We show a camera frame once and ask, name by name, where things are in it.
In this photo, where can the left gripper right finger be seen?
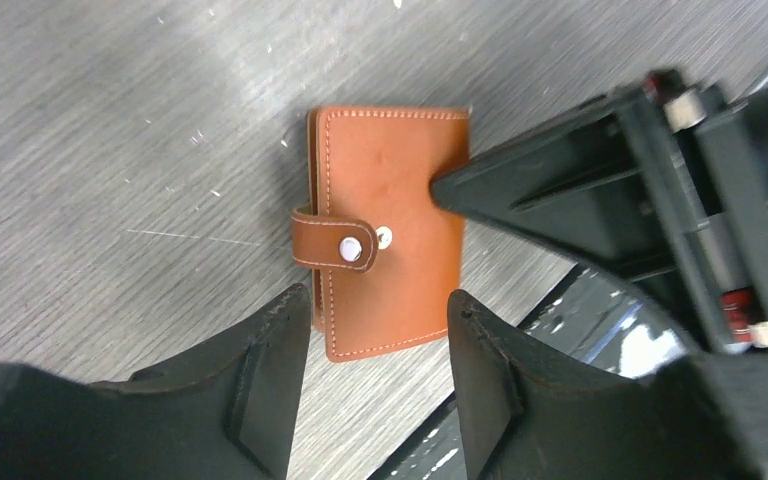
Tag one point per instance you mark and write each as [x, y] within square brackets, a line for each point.
[698, 417]

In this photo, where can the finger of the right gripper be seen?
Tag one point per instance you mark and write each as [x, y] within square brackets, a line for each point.
[587, 184]

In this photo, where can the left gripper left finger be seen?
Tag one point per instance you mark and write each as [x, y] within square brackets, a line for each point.
[225, 408]

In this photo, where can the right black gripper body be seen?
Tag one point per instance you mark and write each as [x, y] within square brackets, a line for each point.
[702, 160]

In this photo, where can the brown leather card holder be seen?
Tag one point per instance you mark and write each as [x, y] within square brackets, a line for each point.
[384, 256]

